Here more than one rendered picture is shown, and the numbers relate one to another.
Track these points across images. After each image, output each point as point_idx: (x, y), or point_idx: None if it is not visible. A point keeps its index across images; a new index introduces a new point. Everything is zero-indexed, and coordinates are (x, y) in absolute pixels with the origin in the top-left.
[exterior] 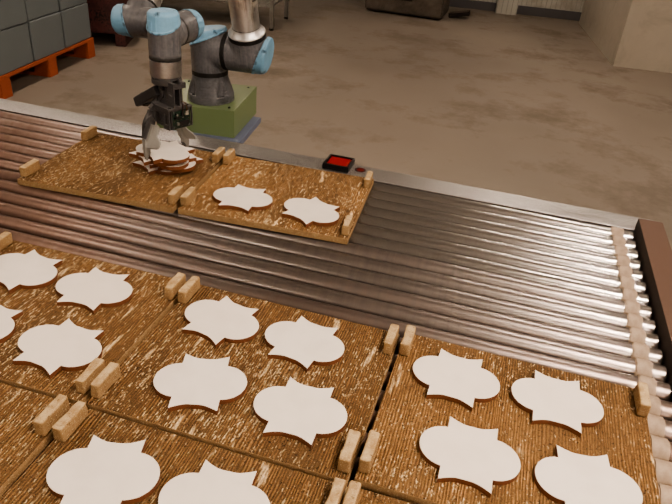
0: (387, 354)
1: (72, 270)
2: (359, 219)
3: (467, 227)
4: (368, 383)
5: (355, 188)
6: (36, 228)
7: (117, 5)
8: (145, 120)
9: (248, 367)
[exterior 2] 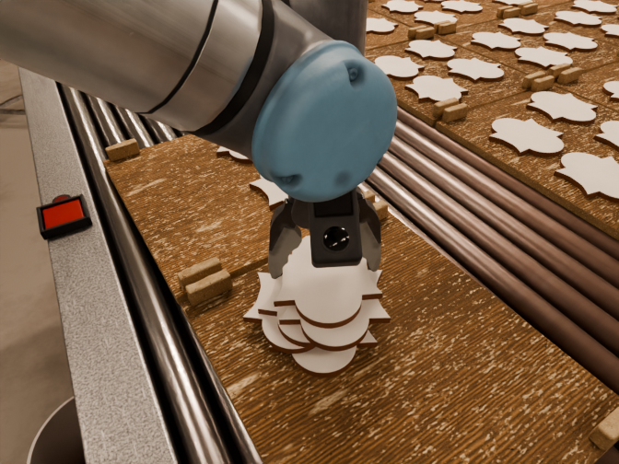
0: None
1: (543, 164)
2: None
3: None
4: (382, 50)
5: (148, 156)
6: (584, 266)
7: (352, 54)
8: (375, 209)
9: (439, 70)
